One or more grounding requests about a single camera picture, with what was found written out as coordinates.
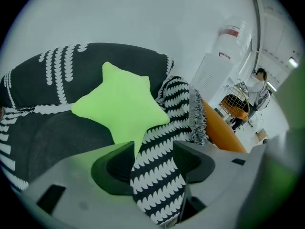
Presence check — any orange sofa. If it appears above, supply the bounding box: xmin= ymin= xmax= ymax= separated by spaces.
xmin=202 ymin=99 xmax=247 ymax=154

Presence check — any green star pillow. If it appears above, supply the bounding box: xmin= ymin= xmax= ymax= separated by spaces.
xmin=71 ymin=61 xmax=171 ymax=159

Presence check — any black white striped sofa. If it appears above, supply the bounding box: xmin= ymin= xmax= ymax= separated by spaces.
xmin=0 ymin=42 xmax=208 ymax=226

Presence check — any white water dispenser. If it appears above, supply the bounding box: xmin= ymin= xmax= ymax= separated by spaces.
xmin=190 ymin=52 xmax=235 ymax=104

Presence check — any gold wire chair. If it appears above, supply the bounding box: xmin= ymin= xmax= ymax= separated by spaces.
xmin=219 ymin=83 xmax=251 ymax=124

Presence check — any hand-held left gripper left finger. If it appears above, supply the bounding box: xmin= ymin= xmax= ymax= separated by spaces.
xmin=21 ymin=141 xmax=156 ymax=229

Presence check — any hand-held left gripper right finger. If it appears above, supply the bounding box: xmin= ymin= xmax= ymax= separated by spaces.
xmin=173 ymin=140 xmax=269 ymax=227

